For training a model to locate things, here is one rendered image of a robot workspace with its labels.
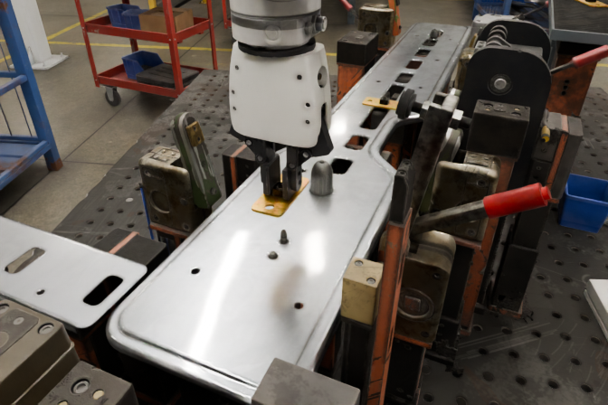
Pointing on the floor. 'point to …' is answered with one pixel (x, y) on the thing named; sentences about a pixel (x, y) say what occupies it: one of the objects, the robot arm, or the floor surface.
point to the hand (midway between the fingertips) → (280, 176)
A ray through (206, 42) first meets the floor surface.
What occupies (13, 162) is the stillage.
